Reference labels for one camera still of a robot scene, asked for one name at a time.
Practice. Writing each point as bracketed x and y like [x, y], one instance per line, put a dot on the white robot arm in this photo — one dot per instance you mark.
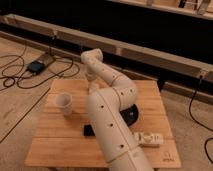
[120, 149]

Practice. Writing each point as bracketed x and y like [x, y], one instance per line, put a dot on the blue power adapter box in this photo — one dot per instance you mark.
[35, 67]

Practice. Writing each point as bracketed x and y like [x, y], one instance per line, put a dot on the wooden table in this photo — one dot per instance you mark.
[59, 140]

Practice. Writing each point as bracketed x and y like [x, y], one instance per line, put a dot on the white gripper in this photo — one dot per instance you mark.
[92, 80]

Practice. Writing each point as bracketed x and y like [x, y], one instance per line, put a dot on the black rectangular phone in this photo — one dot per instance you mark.
[88, 131]

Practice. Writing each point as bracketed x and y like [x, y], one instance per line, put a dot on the dark blue bowl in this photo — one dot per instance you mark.
[130, 115]

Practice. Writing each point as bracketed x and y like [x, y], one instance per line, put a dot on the white ceramic cup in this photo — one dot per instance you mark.
[63, 102]

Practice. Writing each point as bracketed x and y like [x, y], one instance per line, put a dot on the wooden beam frame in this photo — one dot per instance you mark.
[174, 73]

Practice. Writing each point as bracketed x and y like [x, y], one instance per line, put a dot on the white plastic bottle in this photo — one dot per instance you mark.
[149, 139]

